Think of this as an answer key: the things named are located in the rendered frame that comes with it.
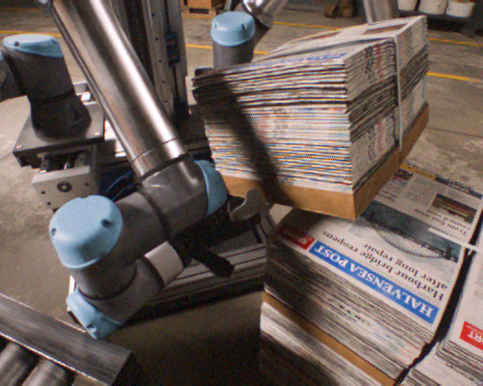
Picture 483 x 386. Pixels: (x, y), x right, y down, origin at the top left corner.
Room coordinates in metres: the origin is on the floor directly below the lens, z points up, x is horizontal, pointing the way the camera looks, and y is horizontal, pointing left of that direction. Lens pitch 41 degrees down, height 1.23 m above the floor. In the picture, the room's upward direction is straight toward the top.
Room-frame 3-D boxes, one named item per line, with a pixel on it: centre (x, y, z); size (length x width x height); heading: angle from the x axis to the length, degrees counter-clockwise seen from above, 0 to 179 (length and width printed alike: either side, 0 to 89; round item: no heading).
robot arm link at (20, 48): (0.77, 0.50, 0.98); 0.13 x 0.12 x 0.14; 133
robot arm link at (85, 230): (0.25, 0.16, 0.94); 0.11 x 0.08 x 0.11; 133
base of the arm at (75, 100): (0.77, 0.49, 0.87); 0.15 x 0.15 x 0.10
